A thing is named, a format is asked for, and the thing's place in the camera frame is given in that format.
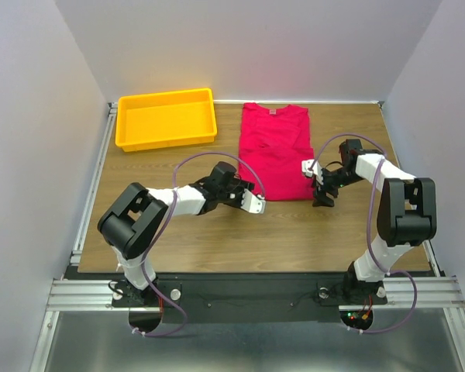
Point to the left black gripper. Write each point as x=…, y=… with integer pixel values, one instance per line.
x=241, y=185

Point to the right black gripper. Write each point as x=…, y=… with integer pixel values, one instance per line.
x=319, y=198

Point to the red t shirt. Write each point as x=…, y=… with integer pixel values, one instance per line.
x=274, y=142

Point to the yellow plastic tray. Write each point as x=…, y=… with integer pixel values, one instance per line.
x=165, y=119

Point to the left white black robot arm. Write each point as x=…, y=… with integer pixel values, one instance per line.
x=137, y=218

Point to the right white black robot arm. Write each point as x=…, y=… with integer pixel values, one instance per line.
x=404, y=216

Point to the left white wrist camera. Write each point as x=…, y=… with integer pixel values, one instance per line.
x=251, y=203

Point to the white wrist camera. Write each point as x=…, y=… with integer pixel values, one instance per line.
x=251, y=203
x=313, y=169

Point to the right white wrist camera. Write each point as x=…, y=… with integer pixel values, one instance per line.
x=313, y=169

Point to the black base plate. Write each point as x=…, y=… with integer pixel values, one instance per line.
x=249, y=298

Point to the aluminium frame rail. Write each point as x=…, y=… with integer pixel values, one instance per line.
x=81, y=295

